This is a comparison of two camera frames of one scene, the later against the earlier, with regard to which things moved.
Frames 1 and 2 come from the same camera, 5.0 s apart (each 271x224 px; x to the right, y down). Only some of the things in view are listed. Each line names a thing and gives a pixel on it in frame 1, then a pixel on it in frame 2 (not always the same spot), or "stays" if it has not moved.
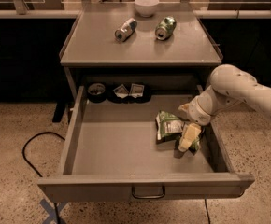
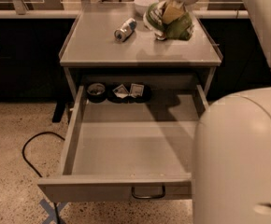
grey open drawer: x=113 y=154 stays
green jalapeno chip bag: x=168 y=130 → x=178 y=30
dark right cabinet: x=255 y=45 stays
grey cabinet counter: x=118 y=48 stays
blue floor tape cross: x=53 y=212 stays
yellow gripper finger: x=191 y=133 → x=171 y=13
